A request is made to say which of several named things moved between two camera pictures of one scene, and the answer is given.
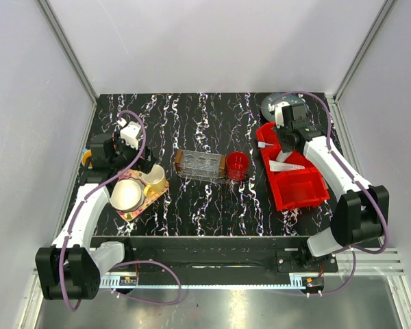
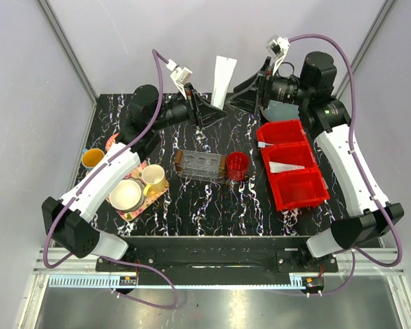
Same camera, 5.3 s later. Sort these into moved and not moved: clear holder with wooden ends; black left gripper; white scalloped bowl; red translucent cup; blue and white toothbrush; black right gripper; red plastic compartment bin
Moved: black right gripper; black left gripper
Not moved: clear holder with wooden ends; white scalloped bowl; blue and white toothbrush; red translucent cup; red plastic compartment bin
